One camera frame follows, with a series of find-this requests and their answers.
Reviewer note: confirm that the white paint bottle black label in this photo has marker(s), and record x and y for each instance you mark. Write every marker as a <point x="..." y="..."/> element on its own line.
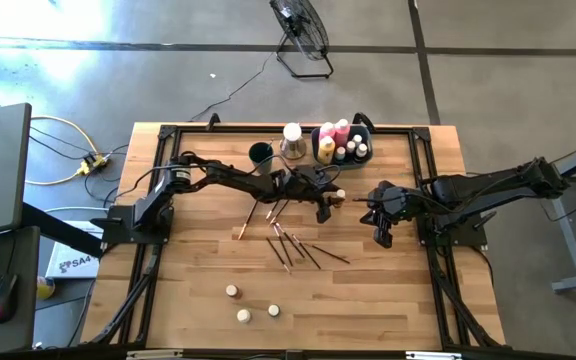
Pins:
<point x="362" y="149"/>
<point x="243" y="315"/>

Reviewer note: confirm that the black paintbrush white bristles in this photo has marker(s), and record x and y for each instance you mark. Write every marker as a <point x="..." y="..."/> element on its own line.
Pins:
<point x="270" y="214"/>

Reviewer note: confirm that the large yellow paint bottle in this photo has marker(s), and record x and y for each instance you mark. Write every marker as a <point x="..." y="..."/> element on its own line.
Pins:
<point x="326" y="150"/>

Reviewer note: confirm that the small red paint bottle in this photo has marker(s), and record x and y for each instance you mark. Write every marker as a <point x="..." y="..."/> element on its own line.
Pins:
<point x="232" y="290"/>

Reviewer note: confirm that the grey metal stand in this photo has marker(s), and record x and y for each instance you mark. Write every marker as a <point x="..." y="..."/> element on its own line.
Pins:
<point x="568" y="230"/>

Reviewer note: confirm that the teal plastic storage bin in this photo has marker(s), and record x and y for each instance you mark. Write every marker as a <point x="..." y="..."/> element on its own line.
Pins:
<point x="318" y="166"/>

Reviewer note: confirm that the teal ribbed plastic cup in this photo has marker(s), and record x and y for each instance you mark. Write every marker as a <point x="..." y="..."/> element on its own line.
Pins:
<point x="258" y="165"/>

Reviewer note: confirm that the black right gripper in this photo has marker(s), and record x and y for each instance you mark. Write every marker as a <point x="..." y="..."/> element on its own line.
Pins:
<point x="395" y="205"/>

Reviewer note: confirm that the black paintbrush silver ferrule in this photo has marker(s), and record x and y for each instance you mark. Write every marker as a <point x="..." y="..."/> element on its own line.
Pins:
<point x="269" y="145"/>
<point x="307" y="251"/>

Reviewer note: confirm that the dark desk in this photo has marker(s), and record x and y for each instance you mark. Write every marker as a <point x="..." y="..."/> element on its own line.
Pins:
<point x="18" y="250"/>

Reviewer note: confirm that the black computer mouse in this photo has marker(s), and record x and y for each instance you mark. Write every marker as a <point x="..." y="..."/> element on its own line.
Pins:
<point x="2" y="300"/>

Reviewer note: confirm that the yellow round object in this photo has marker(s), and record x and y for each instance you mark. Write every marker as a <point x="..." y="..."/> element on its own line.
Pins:
<point x="45" y="288"/>

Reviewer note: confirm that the white printed box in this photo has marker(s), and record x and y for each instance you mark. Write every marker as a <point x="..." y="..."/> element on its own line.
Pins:
<point x="75" y="262"/>

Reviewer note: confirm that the small yellow paint bottle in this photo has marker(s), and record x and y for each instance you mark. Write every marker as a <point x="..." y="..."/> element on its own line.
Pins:
<point x="340" y="195"/>

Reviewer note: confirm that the long black paintbrush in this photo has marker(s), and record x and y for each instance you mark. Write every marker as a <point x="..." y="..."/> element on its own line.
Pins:
<point x="327" y="253"/>
<point x="247" y="222"/>

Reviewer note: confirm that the large pink paint bottle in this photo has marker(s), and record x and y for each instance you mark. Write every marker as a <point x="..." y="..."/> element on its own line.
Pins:
<point x="341" y="131"/>
<point x="326" y="129"/>

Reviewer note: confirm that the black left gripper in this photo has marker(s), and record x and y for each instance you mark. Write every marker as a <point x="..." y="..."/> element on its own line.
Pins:
<point x="303" y="185"/>

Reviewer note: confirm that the black floor fan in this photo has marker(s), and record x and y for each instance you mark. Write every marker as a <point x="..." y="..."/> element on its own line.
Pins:
<point x="300" y="30"/>

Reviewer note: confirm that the black paintbrush dark bristles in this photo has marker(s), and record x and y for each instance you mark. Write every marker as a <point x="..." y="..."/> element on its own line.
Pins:
<point x="290" y="241"/>
<point x="283" y="245"/>

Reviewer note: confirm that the small purple paint bottle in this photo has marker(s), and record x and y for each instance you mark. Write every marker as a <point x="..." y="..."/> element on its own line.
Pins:
<point x="350" y="146"/>

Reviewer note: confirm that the yellow power plug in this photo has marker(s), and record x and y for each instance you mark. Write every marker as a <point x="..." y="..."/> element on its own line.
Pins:
<point x="90" y="164"/>

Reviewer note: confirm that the small dark paint bottle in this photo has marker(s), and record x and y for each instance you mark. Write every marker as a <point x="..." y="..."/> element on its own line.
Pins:
<point x="274" y="310"/>

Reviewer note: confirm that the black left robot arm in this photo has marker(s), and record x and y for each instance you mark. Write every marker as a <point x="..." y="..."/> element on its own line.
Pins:
<point x="238" y="180"/>

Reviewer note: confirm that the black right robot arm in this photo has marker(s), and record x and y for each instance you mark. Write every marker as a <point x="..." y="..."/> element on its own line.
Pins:
<point x="493" y="187"/>

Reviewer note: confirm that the loose paintbrushes on table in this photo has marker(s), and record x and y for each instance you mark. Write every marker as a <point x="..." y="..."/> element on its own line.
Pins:
<point x="278" y="255"/>

